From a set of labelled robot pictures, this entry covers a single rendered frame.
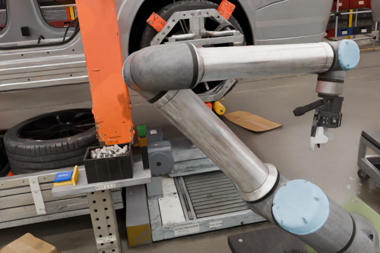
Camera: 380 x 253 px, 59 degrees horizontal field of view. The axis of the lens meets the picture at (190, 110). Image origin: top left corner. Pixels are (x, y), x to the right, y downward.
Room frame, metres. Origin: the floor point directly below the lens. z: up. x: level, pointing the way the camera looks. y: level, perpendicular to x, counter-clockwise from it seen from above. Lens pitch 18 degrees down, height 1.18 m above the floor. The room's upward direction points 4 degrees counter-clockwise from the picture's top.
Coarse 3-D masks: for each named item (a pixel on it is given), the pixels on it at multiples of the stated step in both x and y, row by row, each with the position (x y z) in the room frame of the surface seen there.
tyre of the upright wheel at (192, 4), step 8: (184, 0) 2.10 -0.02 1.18; (192, 0) 2.05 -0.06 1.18; (200, 0) 2.06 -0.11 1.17; (168, 8) 2.02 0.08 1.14; (176, 8) 2.03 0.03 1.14; (184, 8) 2.03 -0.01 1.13; (192, 8) 2.04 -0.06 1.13; (200, 8) 2.05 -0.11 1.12; (208, 8) 2.06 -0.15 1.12; (216, 8) 2.07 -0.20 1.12; (160, 16) 2.01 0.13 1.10; (168, 16) 2.02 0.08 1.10; (232, 16) 2.10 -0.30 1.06; (232, 24) 2.08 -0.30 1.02; (144, 32) 2.10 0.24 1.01; (152, 32) 2.00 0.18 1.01; (240, 32) 2.09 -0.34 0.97; (144, 40) 2.00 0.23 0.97; (232, 88) 2.08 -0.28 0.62
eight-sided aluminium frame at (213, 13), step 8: (176, 16) 1.94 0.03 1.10; (184, 16) 1.95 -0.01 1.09; (192, 16) 1.96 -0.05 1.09; (200, 16) 1.96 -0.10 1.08; (208, 16) 1.97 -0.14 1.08; (216, 16) 1.98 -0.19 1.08; (168, 24) 1.93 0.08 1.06; (160, 32) 1.93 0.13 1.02; (168, 32) 1.93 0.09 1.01; (152, 40) 1.95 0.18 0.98; (160, 40) 1.93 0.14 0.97; (224, 80) 2.03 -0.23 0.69; (232, 80) 1.99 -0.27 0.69; (224, 88) 1.98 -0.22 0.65; (200, 96) 1.96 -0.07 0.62; (208, 96) 1.97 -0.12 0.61; (216, 96) 1.97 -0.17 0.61
